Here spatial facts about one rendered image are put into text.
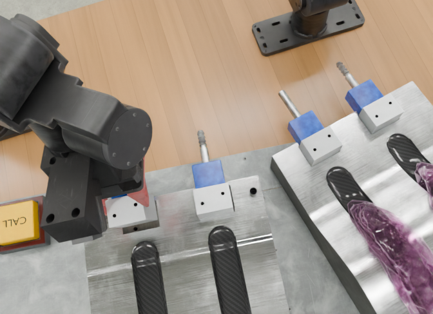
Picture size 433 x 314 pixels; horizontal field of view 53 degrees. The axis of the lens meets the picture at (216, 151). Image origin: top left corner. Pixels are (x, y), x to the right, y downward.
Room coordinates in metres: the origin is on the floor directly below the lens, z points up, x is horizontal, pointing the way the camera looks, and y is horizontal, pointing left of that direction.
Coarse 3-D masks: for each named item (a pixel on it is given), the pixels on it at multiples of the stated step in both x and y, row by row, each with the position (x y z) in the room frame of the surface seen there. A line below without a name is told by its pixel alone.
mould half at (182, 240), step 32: (192, 192) 0.17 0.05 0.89; (160, 224) 0.13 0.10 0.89; (192, 224) 0.12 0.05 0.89; (224, 224) 0.11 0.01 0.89; (256, 224) 0.10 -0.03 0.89; (96, 256) 0.10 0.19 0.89; (128, 256) 0.10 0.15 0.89; (160, 256) 0.09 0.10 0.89; (192, 256) 0.08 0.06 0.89; (256, 256) 0.06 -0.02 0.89; (96, 288) 0.06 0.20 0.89; (128, 288) 0.05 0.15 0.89; (192, 288) 0.04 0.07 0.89; (256, 288) 0.02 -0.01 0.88
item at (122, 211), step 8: (112, 200) 0.16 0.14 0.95; (120, 200) 0.16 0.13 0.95; (128, 200) 0.15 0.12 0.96; (152, 200) 0.16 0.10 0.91; (112, 208) 0.15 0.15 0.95; (120, 208) 0.15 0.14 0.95; (128, 208) 0.14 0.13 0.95; (136, 208) 0.14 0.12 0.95; (144, 208) 0.14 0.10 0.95; (152, 208) 0.15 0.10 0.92; (112, 216) 0.14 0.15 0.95; (120, 216) 0.14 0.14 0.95; (128, 216) 0.14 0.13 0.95; (136, 216) 0.13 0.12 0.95; (144, 216) 0.13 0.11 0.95; (152, 216) 0.14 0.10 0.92; (112, 224) 0.13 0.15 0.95; (120, 224) 0.13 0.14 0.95; (128, 224) 0.13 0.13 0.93; (136, 224) 0.13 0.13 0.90
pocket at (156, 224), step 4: (156, 204) 0.17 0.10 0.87; (156, 208) 0.16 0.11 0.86; (140, 224) 0.14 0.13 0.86; (144, 224) 0.14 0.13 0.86; (148, 224) 0.14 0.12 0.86; (152, 224) 0.14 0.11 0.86; (156, 224) 0.14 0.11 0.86; (124, 228) 0.14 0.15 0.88; (128, 228) 0.14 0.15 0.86; (132, 228) 0.14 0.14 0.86; (136, 228) 0.14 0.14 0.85; (140, 228) 0.14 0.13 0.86; (144, 228) 0.13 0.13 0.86; (148, 228) 0.13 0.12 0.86; (124, 232) 0.13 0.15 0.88; (128, 232) 0.13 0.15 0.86; (132, 232) 0.13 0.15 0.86
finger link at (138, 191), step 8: (144, 160) 0.18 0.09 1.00; (144, 168) 0.17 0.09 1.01; (144, 176) 0.16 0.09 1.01; (120, 184) 0.15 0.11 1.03; (128, 184) 0.15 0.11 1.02; (136, 184) 0.15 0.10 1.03; (144, 184) 0.15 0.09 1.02; (104, 192) 0.15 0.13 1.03; (112, 192) 0.15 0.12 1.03; (120, 192) 0.15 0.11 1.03; (128, 192) 0.14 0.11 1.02; (136, 192) 0.14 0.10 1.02; (144, 192) 0.14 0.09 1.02; (136, 200) 0.14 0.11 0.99; (144, 200) 0.14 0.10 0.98
